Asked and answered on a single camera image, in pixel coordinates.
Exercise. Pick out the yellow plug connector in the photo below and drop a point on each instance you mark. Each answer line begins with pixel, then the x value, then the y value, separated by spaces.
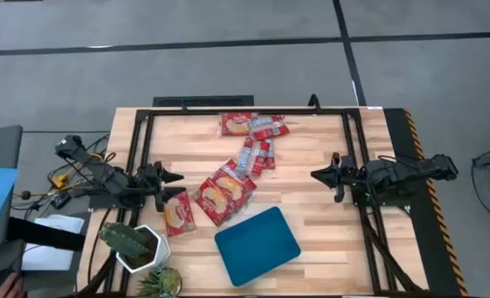
pixel 59 180

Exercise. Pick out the black hazard striped ramp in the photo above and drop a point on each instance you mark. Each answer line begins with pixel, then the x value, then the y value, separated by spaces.
pixel 402 136

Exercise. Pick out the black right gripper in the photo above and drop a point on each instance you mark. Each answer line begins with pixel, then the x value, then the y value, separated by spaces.
pixel 344 174

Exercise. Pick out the red popcorn bag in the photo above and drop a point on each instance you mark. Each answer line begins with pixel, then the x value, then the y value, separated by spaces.
pixel 259 159
pixel 214 203
pixel 270 155
pixel 270 128
pixel 234 124
pixel 245 153
pixel 179 214
pixel 238 186

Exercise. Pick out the cactus in white pot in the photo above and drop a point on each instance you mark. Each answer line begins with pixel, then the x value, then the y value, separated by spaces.
pixel 125 242

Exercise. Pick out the white paper sheets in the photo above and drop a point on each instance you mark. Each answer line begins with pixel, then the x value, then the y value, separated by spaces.
pixel 50 260

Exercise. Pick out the person's hand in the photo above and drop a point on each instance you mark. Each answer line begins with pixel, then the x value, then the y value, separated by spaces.
pixel 10 290

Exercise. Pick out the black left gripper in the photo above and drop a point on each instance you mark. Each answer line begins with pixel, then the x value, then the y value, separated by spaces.
pixel 158 182

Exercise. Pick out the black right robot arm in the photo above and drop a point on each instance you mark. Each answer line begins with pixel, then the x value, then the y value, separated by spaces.
pixel 394 174

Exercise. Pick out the black metal frame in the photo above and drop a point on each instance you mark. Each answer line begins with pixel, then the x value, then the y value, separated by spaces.
pixel 187 111

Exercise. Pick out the blue plastic basket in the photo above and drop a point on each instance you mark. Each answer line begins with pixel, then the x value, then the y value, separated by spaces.
pixel 257 246

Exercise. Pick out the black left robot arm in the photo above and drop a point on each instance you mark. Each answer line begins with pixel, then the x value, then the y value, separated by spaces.
pixel 104 178

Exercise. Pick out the succulent in dark bowl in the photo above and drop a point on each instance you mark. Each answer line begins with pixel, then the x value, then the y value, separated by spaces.
pixel 162 283

